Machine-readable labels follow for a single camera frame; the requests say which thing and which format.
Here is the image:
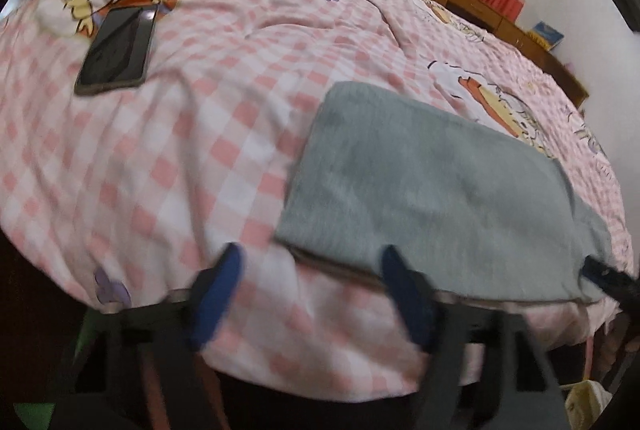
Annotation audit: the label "blue book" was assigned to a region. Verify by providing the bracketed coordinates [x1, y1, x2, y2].
[529, 20, 567, 53]

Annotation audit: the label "black smartphone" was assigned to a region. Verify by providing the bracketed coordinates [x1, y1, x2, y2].
[74, 5, 158, 97]

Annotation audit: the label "pink checked printed blanket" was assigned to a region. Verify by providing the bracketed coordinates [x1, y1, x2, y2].
[0, 0, 637, 398]

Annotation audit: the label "grey pants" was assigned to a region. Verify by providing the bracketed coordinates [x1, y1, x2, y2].
[274, 81, 617, 303]

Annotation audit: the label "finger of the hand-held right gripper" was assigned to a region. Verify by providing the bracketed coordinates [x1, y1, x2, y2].
[581, 254, 640, 312]

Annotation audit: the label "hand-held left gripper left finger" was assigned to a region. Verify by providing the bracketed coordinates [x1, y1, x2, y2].
[47, 241, 247, 430]

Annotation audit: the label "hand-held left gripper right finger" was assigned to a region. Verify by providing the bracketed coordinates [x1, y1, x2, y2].
[379, 244, 572, 430]

